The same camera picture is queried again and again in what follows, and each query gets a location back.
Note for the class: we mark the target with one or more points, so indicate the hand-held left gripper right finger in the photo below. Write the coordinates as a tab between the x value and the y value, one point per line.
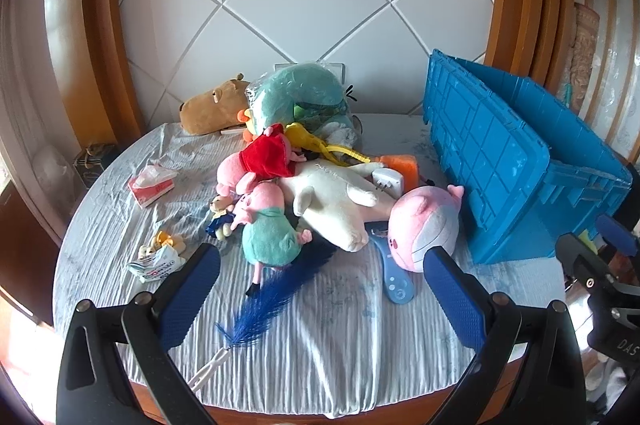
452	295

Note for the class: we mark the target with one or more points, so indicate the yellow duck plastic clip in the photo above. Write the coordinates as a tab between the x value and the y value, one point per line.
300	136

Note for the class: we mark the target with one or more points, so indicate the teal plush in plastic bag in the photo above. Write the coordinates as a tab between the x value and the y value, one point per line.
290	90

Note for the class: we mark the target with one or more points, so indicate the blue plastic crate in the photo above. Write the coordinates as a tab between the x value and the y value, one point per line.
500	155

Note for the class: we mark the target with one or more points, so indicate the red tissue pack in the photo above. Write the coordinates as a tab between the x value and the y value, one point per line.
155	190

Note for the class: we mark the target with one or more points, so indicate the blue feather duster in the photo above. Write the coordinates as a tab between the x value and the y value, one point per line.
265	310

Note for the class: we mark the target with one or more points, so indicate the small cream bear yellow dress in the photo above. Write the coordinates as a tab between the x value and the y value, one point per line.
162	241

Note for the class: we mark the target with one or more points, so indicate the light blue plastic hairbrush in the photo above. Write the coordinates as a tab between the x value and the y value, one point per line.
395	285

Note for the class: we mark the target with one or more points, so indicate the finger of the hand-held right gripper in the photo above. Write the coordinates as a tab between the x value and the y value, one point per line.
580	260
620	235

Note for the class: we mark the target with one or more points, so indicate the white printed snack packet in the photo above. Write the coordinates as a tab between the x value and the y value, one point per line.
157	266

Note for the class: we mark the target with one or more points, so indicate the brown capybara plush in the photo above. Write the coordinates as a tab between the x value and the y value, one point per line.
210	110

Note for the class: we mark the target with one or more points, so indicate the white book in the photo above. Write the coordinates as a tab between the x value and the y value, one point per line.
231	132

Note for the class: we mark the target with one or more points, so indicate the white plastic power adapter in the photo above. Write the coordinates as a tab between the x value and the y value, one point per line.
387	179

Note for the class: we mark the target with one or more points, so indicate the white animal plush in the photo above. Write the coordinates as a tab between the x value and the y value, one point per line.
335	200

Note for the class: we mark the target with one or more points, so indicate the pink pig plush orange dress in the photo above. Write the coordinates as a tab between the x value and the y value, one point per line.
402	165

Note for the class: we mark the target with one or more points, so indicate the pink pig plush green shirt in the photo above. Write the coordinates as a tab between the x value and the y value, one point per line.
270	235

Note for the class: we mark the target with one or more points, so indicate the pink whale plush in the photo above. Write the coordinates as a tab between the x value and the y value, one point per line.
425	225

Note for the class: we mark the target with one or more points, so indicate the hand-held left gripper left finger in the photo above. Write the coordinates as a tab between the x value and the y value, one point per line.
192	295

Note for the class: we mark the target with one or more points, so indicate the pink pig plush red dress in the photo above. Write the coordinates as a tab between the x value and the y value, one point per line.
265	155

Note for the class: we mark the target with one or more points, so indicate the clear plastic container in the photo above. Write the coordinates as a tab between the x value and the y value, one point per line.
52	177

